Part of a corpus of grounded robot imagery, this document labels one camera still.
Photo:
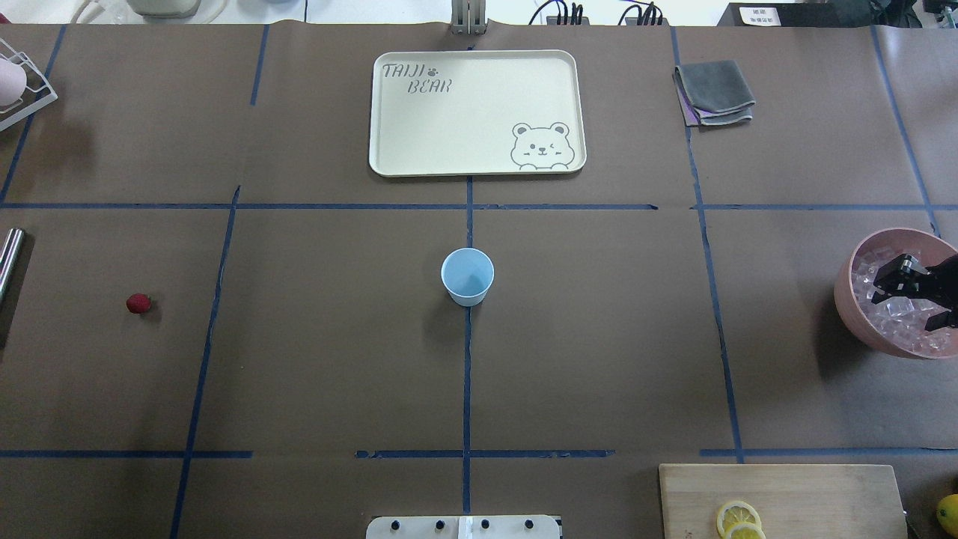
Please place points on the grey folded cloth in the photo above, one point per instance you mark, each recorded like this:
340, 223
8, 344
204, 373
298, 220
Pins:
716, 86

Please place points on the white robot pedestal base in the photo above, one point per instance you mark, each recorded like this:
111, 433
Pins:
466, 526

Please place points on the cream bear serving tray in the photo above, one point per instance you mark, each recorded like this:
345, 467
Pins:
476, 112

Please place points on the pink cup on rack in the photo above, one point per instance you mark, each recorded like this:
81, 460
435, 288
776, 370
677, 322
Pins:
13, 81

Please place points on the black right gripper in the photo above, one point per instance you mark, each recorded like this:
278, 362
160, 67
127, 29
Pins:
926, 284

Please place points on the pink bowl of ice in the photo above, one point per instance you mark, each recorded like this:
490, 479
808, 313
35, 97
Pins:
847, 299

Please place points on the light blue plastic cup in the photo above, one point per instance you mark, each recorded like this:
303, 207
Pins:
467, 275

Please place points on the steel muddler with black tip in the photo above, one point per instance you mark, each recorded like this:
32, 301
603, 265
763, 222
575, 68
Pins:
10, 252

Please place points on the bamboo cutting board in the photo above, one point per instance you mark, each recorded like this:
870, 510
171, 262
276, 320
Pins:
793, 501

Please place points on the red strawberry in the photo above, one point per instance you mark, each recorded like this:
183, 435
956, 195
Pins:
139, 303

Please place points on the white wire cup rack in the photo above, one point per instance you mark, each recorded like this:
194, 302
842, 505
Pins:
38, 94

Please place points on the lemon slice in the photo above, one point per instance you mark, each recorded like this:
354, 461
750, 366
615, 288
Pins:
733, 512
744, 530

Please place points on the whole lemon bottom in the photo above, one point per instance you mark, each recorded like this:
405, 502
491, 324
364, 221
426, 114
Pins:
947, 514

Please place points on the lemon slice front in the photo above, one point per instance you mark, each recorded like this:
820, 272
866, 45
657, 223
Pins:
733, 512

